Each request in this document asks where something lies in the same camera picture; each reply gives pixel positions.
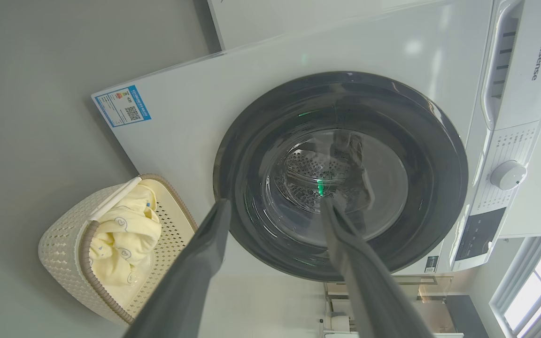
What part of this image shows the pale yellow blue-trimmed garment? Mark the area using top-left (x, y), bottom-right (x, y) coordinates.
top-left (89, 231), bottom-right (154, 288)
top-left (96, 184), bottom-right (162, 247)

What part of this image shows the blue energy label sticker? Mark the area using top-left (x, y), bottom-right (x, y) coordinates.
top-left (93, 85), bottom-right (152, 128)

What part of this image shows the dark cabinet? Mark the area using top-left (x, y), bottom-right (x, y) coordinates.
top-left (444, 295), bottom-right (489, 338)

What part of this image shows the white round control knob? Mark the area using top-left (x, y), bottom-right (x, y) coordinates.
top-left (490, 160), bottom-right (528, 191)

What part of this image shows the dark washing machine display panel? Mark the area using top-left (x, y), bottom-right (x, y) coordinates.
top-left (455, 207), bottom-right (506, 261)

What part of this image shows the white detergent drawer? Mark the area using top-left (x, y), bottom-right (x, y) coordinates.
top-left (480, 0), bottom-right (541, 131)

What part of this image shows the steel washing machine drum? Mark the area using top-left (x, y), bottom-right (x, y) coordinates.
top-left (270, 141), bottom-right (379, 216)

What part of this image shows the window with blinds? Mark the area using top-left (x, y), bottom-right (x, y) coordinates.
top-left (489, 234), bottom-right (541, 338)

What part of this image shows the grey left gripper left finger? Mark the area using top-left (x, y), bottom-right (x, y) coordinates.
top-left (124, 198), bottom-right (232, 338)

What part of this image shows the cream perforated laundry basket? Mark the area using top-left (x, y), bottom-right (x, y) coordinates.
top-left (38, 174), bottom-right (198, 325)

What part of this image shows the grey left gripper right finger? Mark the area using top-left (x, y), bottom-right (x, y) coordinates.
top-left (320, 196), bottom-right (434, 338)

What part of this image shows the white Hisense washing machine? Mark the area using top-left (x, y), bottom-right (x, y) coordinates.
top-left (91, 0), bottom-right (541, 276)

